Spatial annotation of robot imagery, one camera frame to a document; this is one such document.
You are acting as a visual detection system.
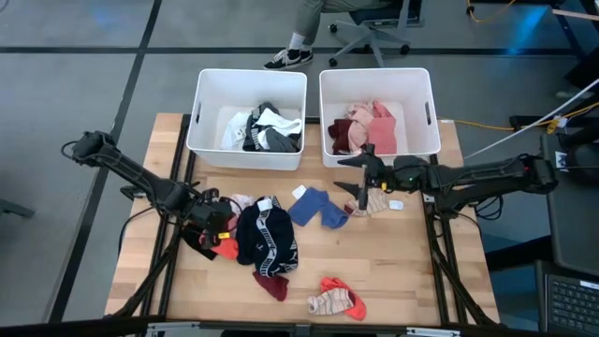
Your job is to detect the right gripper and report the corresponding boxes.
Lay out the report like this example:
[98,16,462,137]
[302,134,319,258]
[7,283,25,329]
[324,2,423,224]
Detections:
[332,142,430,212]

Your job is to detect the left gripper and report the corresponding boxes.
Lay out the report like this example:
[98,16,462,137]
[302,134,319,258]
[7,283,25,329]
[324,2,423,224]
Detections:
[186,186,235,249]

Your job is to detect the black garment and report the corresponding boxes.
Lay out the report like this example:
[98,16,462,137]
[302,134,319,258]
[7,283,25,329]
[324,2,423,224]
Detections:
[181,223,219,261]

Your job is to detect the striped beige sock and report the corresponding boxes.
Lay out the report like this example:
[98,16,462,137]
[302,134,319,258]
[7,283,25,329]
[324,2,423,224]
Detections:
[344,186,389,218]
[306,288,356,316]

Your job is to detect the whitish pink garment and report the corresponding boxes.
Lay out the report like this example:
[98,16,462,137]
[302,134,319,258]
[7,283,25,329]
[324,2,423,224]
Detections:
[229,193,257,217]

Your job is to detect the coral knit garment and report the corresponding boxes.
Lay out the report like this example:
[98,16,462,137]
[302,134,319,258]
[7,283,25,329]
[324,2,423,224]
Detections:
[209,235,241,261]

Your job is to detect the salmon pink garment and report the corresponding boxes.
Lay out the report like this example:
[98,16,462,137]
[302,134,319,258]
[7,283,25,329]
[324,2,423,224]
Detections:
[348,119,373,154]

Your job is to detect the maroon garment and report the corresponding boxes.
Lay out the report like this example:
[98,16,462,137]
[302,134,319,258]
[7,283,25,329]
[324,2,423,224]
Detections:
[327,118,356,156]

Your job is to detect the navy Puma briefs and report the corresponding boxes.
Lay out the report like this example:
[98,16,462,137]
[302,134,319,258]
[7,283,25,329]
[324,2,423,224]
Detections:
[235,195,300,278]

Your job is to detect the blue sock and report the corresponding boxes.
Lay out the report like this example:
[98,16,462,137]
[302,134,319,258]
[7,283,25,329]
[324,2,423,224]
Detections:
[319,200,351,230]
[287,186,331,228]

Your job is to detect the dusty rose garment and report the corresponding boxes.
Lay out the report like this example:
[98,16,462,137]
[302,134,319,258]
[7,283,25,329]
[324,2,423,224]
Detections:
[367,99,399,156]

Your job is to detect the black Puma briefs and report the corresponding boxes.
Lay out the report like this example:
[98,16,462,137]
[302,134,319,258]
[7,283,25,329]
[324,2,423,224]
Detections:
[241,101,282,154]

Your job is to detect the maroon sock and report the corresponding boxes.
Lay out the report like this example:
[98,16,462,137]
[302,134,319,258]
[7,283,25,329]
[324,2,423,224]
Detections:
[252,270,290,302]

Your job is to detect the coral red sock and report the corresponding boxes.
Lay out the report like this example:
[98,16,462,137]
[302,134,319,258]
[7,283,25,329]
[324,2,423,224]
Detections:
[319,276,368,322]

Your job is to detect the white perforated plastic bin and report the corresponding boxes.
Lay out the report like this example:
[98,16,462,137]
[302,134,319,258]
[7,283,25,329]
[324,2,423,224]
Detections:
[318,67,442,169]
[185,68,309,170]

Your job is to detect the grey office chair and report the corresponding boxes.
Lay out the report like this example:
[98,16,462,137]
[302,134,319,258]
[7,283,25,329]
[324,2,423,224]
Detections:
[327,0,425,69]

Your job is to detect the person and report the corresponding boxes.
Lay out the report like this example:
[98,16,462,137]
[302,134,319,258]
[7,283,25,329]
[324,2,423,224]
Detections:
[553,44,599,99]
[263,0,399,71]

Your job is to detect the white pole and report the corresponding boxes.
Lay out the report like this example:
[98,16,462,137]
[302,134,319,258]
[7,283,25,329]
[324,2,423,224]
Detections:
[462,77,599,160]

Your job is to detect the grey metal foot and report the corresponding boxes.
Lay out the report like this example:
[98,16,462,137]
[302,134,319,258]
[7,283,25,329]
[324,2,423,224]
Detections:
[0,198,37,219]

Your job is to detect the black laptop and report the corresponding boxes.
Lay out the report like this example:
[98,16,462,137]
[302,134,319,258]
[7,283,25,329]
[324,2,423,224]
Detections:
[535,259,599,336]

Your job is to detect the silver metal bracket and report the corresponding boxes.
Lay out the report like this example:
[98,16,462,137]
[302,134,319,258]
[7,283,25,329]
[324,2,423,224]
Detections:
[405,326,462,337]
[145,321,202,337]

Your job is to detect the yellow cable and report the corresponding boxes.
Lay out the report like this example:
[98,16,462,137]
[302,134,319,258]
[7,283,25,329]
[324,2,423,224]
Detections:
[465,0,517,23]
[437,100,599,135]

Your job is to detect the black cable bundle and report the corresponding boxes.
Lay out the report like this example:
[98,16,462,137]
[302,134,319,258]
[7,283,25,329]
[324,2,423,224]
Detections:
[472,152,599,221]

